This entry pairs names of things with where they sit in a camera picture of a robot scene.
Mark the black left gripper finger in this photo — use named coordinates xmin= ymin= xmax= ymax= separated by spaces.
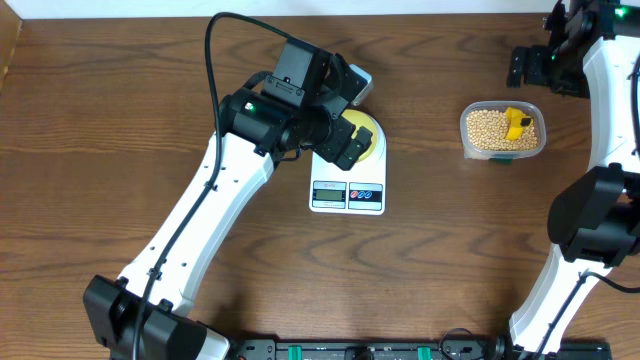
xmin=334 ymin=142 xmax=365 ymax=171
xmin=350 ymin=126 xmax=373 ymax=155

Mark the yellow plastic scoop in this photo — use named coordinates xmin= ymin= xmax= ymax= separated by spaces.
xmin=505 ymin=107 xmax=534 ymax=141

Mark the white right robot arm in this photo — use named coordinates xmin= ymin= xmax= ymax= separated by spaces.
xmin=485 ymin=0 xmax=639 ymax=359

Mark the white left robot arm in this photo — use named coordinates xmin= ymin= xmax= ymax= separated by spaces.
xmin=83 ymin=38 xmax=373 ymax=359

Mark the yellow bowl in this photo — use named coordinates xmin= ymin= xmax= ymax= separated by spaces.
xmin=342 ymin=109 xmax=379 ymax=163

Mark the white digital kitchen scale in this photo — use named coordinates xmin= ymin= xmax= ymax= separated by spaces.
xmin=309 ymin=115 xmax=387 ymax=215

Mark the clear container of soybeans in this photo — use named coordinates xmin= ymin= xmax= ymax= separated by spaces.
xmin=460 ymin=101 xmax=547 ymax=161

